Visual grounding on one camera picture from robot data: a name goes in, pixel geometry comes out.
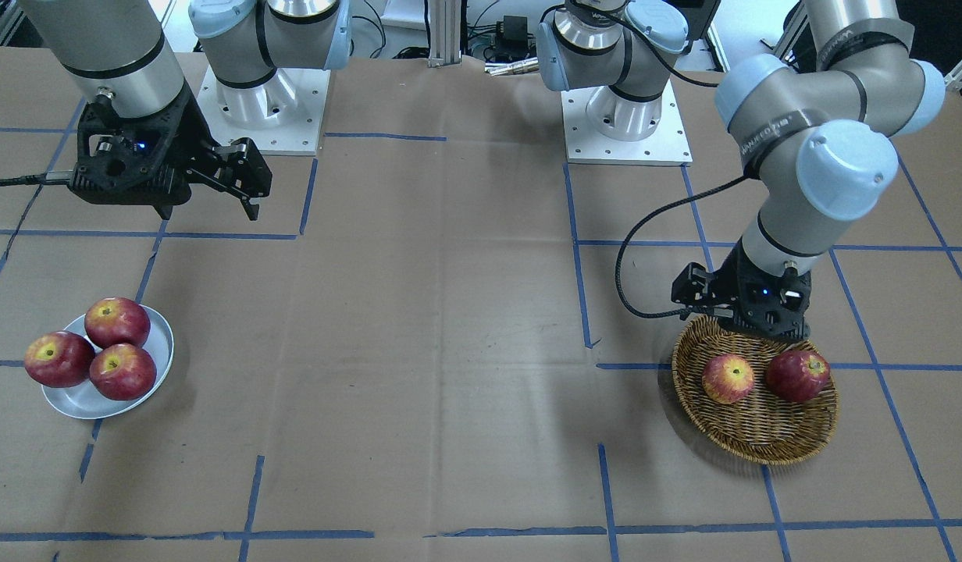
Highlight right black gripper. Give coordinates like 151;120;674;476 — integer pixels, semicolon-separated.
68;84;272;222

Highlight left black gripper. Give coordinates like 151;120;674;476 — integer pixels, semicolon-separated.
672;254;811;340

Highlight red yellow striped apple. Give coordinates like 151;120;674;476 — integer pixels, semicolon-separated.
702;354;756;404

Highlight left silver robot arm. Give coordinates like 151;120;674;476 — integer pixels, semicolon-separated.
189;1;945;342

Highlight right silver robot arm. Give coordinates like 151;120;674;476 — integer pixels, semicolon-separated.
21;1;351;221

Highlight dark red apple in basket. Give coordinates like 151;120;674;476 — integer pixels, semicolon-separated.
765;349;831;403

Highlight red apple with yellow top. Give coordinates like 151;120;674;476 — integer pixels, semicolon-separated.
84;297;151;349

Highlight red apple front on plate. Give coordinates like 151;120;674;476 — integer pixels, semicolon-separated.
88;343;157;401

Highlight dark red apple on plate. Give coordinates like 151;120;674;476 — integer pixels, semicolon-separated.
23;331;96;388

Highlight light blue plate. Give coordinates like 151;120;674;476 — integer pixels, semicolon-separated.
41;304;174;421

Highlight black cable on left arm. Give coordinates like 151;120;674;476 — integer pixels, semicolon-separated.
615;174;755;319

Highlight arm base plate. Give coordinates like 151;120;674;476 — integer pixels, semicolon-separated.
197;69;331;157
560;80;694;167

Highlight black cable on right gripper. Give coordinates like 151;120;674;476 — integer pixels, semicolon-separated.
0;173;77;190

